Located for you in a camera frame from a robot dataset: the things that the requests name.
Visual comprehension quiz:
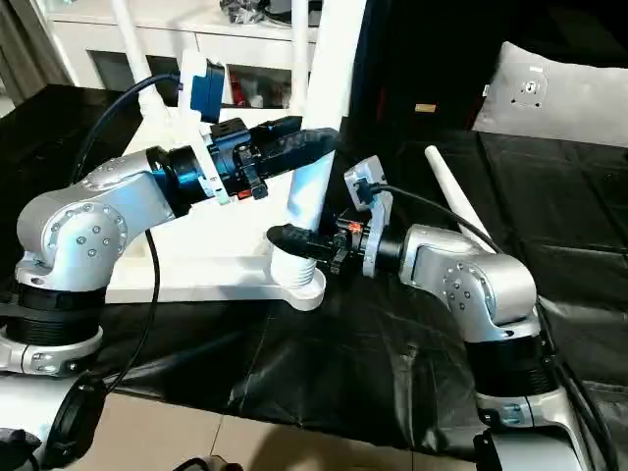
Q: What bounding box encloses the black work mat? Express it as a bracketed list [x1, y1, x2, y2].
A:
[0, 82, 628, 458]

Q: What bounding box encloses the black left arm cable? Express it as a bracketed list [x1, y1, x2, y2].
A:
[72, 72, 183, 396]

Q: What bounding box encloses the white plastic table top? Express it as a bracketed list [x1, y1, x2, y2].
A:
[104, 100, 329, 313]

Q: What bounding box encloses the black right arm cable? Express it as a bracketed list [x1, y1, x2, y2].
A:
[364, 181, 628, 471]

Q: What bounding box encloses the white plastic table leg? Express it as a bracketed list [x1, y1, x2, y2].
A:
[290, 0, 312, 115]
[110, 0, 167, 117]
[424, 143, 505, 255]
[268, 0, 368, 291]

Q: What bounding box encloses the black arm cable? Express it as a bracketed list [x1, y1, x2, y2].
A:
[364, 181, 628, 471]
[72, 72, 183, 396]

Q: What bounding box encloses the white sideboard cabinet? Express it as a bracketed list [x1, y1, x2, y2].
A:
[48, 0, 363, 118]

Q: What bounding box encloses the black tangled clutter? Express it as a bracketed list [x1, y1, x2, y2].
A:
[218, 0, 270, 26]

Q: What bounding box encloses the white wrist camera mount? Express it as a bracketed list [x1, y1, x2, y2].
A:
[342, 155, 394, 279]
[176, 47, 233, 208]

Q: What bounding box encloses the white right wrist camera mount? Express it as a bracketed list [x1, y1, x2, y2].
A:
[342, 155, 394, 279]

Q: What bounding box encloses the grey cushion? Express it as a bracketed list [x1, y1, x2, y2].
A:
[470, 40, 628, 151]

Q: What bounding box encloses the grey helmet with black strap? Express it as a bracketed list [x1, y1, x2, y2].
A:
[263, 0, 294, 24]

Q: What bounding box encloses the black sofa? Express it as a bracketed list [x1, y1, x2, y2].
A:
[342, 0, 628, 149]

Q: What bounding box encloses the grey brown curtain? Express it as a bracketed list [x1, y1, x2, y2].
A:
[0, 0, 71, 108]

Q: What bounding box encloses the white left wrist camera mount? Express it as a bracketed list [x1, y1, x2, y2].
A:
[176, 47, 233, 208]

